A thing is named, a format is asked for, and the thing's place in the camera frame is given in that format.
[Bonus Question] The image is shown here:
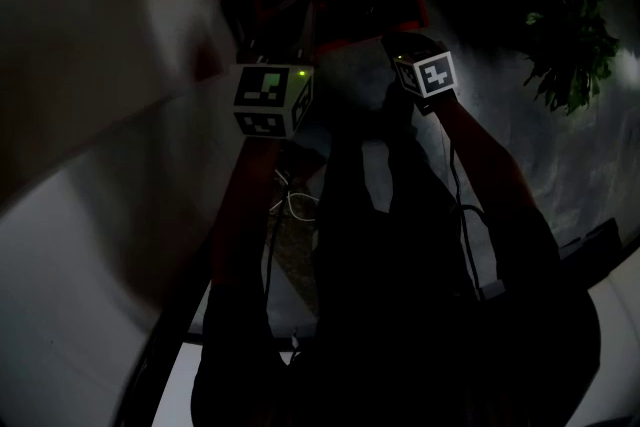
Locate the green potted plant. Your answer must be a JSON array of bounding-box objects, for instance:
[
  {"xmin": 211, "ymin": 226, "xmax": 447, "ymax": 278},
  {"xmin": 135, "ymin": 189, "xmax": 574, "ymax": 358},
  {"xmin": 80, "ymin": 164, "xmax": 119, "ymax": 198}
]
[{"xmin": 521, "ymin": 0, "xmax": 622, "ymax": 117}]

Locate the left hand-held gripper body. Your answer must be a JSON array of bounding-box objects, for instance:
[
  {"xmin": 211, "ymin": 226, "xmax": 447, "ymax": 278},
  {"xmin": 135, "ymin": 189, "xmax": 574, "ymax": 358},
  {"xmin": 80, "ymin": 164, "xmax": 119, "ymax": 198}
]
[{"xmin": 232, "ymin": 42, "xmax": 321, "ymax": 140}]

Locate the red metal box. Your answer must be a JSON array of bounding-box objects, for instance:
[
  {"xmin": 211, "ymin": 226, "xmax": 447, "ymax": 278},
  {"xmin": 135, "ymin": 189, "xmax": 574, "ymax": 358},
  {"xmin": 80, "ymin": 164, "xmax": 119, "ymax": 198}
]
[{"xmin": 249, "ymin": 0, "xmax": 432, "ymax": 55}]

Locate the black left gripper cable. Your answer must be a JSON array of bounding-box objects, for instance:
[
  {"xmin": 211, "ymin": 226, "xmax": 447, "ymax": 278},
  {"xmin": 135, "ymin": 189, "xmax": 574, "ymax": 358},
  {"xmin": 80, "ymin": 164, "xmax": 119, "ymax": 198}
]
[{"xmin": 261, "ymin": 192, "xmax": 295, "ymax": 317}]

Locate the person's right forearm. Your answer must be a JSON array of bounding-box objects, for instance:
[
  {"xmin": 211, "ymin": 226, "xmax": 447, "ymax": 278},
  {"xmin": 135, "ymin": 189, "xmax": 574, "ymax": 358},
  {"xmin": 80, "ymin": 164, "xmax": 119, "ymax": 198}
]
[{"xmin": 433, "ymin": 93, "xmax": 552, "ymax": 239}]

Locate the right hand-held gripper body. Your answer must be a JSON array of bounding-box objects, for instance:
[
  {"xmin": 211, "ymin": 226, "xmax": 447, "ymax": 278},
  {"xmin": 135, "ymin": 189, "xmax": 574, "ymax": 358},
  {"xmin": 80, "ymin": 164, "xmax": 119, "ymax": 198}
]
[{"xmin": 382, "ymin": 32, "xmax": 460, "ymax": 116}]

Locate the person's left forearm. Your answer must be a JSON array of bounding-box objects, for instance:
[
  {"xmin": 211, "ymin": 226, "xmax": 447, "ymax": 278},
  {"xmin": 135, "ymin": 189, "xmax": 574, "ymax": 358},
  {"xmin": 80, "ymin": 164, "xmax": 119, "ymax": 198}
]
[{"xmin": 212, "ymin": 134, "xmax": 282, "ymax": 297}]

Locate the white cable with adapter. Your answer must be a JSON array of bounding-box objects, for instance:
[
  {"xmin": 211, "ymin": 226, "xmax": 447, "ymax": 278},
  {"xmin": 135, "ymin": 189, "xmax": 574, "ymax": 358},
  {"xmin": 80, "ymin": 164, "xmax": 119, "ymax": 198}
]
[{"xmin": 269, "ymin": 168, "xmax": 321, "ymax": 224}]

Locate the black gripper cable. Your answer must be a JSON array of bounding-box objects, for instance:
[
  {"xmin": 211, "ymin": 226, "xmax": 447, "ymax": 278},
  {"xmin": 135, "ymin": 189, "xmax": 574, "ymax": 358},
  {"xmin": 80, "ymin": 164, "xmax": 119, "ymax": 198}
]
[
  {"xmin": 446, "ymin": 142, "xmax": 506, "ymax": 300},
  {"xmin": 261, "ymin": 192, "xmax": 295, "ymax": 317}
]

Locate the person's dark shirt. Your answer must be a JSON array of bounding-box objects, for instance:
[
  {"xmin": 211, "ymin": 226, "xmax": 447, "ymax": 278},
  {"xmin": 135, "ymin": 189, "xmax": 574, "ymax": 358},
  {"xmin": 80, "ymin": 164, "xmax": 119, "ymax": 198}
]
[{"xmin": 189, "ymin": 134, "xmax": 602, "ymax": 427}]

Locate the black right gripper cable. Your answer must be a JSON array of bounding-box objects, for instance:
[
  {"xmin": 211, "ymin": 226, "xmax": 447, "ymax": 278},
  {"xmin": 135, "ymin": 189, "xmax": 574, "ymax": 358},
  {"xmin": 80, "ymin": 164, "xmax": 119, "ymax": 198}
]
[{"xmin": 446, "ymin": 142, "xmax": 506, "ymax": 300}]

